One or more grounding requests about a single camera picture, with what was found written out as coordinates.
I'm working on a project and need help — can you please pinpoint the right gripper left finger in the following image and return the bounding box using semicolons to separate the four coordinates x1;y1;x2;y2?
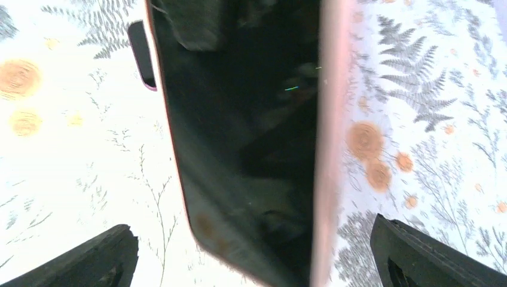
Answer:
1;224;139;287

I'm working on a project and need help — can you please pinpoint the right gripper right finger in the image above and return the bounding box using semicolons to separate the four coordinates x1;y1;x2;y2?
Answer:
370;214;506;287

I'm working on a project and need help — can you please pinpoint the pink phone case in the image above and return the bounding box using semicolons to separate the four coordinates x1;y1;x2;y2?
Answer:
144;0;359;287

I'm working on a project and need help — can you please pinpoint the magenta smartphone black screen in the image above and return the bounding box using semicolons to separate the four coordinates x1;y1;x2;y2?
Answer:
127;20;157;91

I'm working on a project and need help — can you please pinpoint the floral patterned table mat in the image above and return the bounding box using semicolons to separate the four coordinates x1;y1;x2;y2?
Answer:
1;1;506;286

